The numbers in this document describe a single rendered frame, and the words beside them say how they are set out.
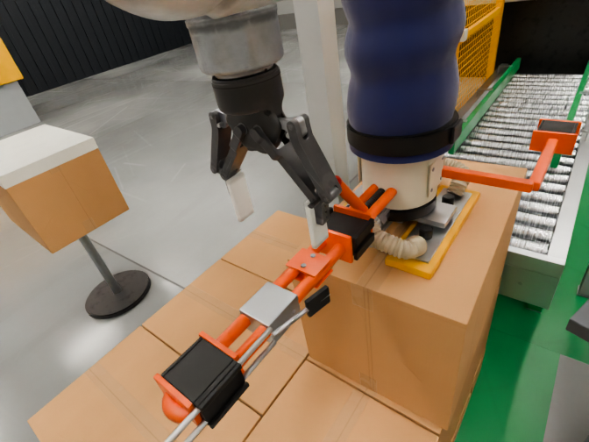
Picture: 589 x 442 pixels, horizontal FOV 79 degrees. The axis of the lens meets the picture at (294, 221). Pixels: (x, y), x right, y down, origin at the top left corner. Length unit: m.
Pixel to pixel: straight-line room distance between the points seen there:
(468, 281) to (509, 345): 1.15
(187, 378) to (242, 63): 0.37
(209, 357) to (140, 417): 0.74
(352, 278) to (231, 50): 0.54
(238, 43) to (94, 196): 1.65
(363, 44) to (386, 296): 0.47
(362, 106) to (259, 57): 0.38
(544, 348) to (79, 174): 2.20
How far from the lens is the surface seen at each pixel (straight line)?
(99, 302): 2.56
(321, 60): 2.21
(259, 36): 0.37
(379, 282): 0.77
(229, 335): 0.54
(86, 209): 1.96
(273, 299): 0.56
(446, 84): 0.73
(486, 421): 1.71
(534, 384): 1.84
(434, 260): 0.80
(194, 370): 0.51
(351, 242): 0.64
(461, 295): 0.76
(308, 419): 1.06
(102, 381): 1.37
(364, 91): 0.72
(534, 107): 2.84
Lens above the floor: 1.50
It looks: 35 degrees down
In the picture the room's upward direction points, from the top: 11 degrees counter-clockwise
